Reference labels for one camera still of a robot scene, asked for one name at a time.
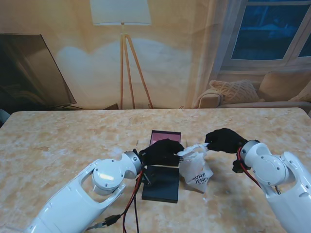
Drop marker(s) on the black gift box pink inside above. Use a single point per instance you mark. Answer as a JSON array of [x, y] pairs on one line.
[[165, 137]]

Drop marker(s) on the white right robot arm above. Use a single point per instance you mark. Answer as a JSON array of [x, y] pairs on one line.
[[279, 174]]

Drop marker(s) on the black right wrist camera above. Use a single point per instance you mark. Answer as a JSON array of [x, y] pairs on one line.
[[238, 167]]

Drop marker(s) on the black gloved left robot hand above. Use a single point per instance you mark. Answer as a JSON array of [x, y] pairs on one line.
[[162, 153]]

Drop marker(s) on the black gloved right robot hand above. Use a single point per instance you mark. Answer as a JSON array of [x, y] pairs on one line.
[[223, 140]]

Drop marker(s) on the dark grey chair edge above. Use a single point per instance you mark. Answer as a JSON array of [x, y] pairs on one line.
[[2, 116]]

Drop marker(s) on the black gift box lid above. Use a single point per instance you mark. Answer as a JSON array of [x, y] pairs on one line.
[[160, 184]]

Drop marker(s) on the white plastic bag orange logo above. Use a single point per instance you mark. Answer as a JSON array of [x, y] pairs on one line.
[[196, 170]]

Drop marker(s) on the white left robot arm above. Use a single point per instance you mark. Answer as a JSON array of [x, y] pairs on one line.
[[92, 191]]

